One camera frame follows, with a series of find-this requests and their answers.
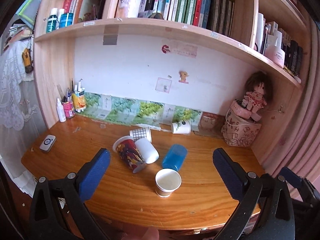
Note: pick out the white leaf print cup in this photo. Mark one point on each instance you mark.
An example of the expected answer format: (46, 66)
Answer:
(181, 127)

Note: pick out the white tube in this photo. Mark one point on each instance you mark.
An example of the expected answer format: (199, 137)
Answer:
(80, 85)

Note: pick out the upright white paper cup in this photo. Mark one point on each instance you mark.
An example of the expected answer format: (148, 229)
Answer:
(168, 181)

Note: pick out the row of green leaf cards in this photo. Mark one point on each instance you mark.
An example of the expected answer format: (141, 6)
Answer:
(125, 108)

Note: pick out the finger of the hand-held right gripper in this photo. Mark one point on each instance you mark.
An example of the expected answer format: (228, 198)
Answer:
(291, 175)

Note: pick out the brown haired doll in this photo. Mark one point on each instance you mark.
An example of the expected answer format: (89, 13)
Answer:
(257, 92)

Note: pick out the pink books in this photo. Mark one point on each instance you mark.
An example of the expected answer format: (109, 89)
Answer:
(70, 3)

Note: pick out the checkered paper cup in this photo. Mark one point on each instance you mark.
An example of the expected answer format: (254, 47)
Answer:
(140, 133)

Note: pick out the white capped bottle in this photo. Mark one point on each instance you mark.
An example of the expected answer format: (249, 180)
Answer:
(61, 17)

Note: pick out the pink square wall sticker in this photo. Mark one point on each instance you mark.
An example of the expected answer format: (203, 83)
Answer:
(163, 85)

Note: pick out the tall white bottle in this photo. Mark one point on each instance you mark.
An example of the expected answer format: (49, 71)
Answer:
(260, 31)

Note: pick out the red patterned cup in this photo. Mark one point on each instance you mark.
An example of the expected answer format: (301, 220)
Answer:
(128, 155)

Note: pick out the row of dark books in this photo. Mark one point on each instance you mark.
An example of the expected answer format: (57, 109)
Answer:
(293, 55)

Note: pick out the small white device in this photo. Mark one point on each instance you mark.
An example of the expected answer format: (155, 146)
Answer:
(47, 143)

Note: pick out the person's left hand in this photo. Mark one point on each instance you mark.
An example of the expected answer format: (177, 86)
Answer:
(151, 235)

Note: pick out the pink round box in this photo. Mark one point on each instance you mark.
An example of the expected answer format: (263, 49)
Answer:
(238, 108)

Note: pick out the row of colourful books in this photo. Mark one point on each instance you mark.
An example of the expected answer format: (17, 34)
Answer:
(187, 3)

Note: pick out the white lotion bottle right shelf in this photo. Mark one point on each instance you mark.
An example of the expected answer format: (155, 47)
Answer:
(275, 53)

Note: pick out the pink pen holder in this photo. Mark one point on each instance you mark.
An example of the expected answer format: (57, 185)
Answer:
(68, 110)

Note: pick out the teal jar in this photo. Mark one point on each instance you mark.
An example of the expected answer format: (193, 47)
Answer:
(67, 20)

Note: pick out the printed fabric basket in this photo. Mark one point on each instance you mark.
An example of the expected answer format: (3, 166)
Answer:
(240, 133)

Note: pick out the pink wall label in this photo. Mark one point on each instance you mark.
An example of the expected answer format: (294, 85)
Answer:
(181, 49)

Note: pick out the blue plastic cup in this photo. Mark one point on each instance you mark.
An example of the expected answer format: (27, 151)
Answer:
(175, 156)

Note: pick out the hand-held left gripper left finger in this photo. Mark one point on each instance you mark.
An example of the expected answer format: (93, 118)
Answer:
(96, 173)

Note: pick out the plain white cup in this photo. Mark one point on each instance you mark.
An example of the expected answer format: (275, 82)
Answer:
(148, 150)

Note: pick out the orange figure wall sticker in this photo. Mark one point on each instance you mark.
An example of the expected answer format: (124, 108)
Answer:
(183, 77)

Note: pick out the brown printed pouch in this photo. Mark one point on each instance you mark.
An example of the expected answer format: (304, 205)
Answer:
(211, 123)

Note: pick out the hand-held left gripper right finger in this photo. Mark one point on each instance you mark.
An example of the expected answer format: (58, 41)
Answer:
(226, 175)

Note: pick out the pink curtain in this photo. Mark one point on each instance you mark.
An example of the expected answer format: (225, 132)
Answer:
(306, 120)

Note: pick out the white spray bottle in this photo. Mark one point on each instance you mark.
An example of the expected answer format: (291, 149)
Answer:
(61, 112)

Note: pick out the hanging yellow charm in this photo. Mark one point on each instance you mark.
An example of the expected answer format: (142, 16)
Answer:
(27, 60)

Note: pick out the wooden bookshelf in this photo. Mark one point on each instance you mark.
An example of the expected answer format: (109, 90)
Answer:
(55, 62)

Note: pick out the orange picture book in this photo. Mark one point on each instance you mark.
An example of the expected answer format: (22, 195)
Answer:
(86, 7)

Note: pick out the green edged board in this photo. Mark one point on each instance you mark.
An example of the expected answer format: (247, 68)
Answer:
(30, 5)

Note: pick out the white lace curtain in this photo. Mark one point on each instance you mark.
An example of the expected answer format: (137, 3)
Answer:
(15, 92)

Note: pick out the grey tape patch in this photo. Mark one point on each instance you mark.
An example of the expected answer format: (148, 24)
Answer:
(110, 35)

